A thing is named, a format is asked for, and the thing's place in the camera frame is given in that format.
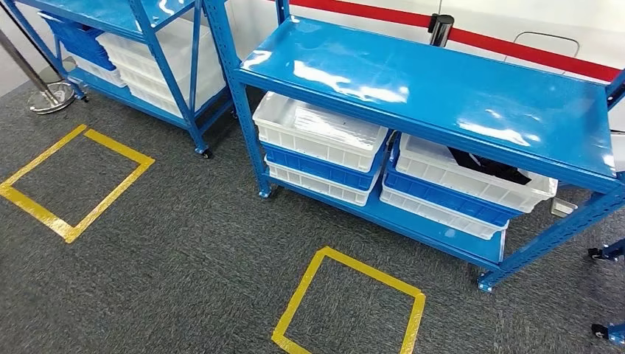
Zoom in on black plastic trim part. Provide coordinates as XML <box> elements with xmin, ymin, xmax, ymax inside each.
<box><xmin>447</xmin><ymin>146</ymin><xmax>533</xmax><ymax>187</ymax></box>

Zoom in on white car with red stripe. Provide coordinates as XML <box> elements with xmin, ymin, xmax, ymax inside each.
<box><xmin>222</xmin><ymin>0</ymin><xmax>625</xmax><ymax>174</ymax></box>

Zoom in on black glossy post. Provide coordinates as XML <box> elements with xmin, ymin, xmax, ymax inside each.
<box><xmin>427</xmin><ymin>13</ymin><xmax>456</xmax><ymax>49</ymax></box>

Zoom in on pale metal floor bracket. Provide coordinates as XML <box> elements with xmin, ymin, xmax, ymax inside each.
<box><xmin>550</xmin><ymin>196</ymin><xmax>579</xmax><ymax>219</ymax></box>

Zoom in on chrome stanchion post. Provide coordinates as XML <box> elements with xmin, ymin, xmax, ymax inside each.
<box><xmin>0</xmin><ymin>29</ymin><xmax>77</xmax><ymax>116</ymax></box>

